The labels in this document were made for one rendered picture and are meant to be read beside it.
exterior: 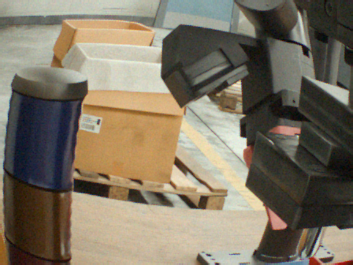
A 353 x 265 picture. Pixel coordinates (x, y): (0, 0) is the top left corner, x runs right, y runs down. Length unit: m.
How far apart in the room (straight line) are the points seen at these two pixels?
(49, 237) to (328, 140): 0.25
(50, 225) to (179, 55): 0.38
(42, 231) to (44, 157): 0.03
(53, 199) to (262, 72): 0.41
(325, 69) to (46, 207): 0.69
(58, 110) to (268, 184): 0.26
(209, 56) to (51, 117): 0.40
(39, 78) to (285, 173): 0.25
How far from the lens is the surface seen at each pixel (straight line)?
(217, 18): 11.84
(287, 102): 0.69
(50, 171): 0.33
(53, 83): 0.32
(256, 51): 0.74
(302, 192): 0.51
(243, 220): 1.23
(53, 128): 0.32
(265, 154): 0.57
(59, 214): 0.34
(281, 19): 0.70
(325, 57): 0.99
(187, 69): 0.70
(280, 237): 1.01
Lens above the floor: 1.25
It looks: 12 degrees down
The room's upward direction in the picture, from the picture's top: 11 degrees clockwise
